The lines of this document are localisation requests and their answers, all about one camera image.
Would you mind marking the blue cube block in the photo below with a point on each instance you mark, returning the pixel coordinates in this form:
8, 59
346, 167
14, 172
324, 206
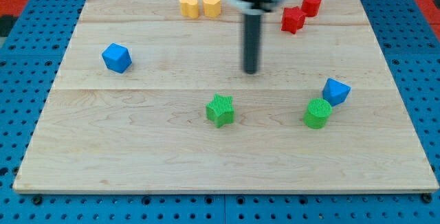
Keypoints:
116, 58

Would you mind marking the blue triangle block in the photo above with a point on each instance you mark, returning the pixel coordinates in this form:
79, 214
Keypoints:
335, 92

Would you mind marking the green star block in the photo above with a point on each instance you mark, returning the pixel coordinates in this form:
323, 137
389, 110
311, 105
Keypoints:
220, 110

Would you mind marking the wooden board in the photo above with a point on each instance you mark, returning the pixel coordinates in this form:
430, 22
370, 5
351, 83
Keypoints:
146, 132

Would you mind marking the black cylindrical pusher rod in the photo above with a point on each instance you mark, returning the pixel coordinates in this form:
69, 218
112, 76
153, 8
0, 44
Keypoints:
251, 42

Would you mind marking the yellow hexagon block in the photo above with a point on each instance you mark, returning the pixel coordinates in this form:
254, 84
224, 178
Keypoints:
211, 8

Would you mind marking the green cylinder block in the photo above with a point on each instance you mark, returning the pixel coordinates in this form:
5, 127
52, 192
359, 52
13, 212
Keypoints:
317, 113

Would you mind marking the yellow heart block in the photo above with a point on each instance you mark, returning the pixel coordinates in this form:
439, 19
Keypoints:
189, 8

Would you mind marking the red star block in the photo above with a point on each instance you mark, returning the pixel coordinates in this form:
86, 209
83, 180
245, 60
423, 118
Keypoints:
292, 20

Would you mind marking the red cylinder block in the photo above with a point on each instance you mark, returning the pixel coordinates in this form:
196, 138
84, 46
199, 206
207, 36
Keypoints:
310, 7

